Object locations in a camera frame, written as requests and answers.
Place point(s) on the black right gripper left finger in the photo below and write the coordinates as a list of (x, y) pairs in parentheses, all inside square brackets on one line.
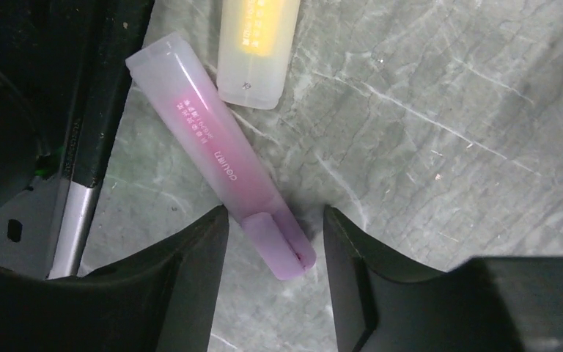
[(162, 298)]

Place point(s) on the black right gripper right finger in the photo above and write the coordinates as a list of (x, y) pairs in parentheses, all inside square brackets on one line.
[(385, 301)]

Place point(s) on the pink highlighter marker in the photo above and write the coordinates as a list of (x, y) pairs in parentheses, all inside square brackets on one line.
[(172, 78)]

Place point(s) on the yellow highlighter marker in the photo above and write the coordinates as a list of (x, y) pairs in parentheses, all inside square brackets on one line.
[(254, 51)]

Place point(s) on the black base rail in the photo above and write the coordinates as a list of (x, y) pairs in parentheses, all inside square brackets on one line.
[(63, 87)]

